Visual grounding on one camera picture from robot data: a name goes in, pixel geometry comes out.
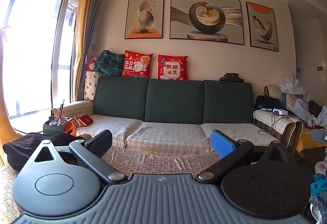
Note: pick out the dark green sofa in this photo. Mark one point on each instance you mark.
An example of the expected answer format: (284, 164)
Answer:
(169, 117)

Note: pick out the black garment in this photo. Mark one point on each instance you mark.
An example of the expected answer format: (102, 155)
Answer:
(19, 151)

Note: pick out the framed abstract painting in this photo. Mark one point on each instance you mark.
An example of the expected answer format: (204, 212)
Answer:
(262, 27)
(207, 20)
(144, 19)

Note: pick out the red booklet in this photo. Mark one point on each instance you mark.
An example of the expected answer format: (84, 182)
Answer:
(83, 120)

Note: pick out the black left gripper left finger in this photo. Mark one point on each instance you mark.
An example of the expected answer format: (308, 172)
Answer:
(89, 154)

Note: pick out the left red rabbit cushion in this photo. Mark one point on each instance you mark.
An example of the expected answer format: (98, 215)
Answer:
(136, 64)

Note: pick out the left framed abstract painting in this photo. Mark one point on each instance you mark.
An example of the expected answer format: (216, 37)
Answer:
(144, 19)

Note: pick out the pile of clothes at right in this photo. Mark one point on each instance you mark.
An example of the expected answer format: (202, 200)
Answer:
(318, 193)

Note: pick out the brown armchair with cover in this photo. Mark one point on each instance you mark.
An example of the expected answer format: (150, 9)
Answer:
(289, 129)

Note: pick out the white device with cable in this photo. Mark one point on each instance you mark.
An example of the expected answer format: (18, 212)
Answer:
(280, 112)

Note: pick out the grey curtain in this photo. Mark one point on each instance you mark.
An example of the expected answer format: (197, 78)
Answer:
(94, 11)

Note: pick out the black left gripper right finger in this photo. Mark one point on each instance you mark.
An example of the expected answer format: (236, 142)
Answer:
(233, 154)

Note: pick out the middle framed abstract painting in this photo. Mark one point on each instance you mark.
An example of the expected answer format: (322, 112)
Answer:
(207, 20)

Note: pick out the right framed abstract painting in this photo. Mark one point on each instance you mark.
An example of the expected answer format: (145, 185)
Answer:
(262, 27)

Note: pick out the red rabbit cushion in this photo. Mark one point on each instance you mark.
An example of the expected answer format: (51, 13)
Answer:
(136, 64)
(172, 67)

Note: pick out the yellow curtain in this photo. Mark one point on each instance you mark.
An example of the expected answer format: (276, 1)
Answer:
(80, 45)

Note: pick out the green orange organizer box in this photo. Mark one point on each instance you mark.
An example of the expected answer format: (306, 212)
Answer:
(58, 123)

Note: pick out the pile of clothes on armchair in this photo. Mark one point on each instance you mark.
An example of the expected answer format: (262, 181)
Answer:
(313, 114)

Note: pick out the right red rabbit cushion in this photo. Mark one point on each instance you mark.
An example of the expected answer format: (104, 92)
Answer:
(172, 67)

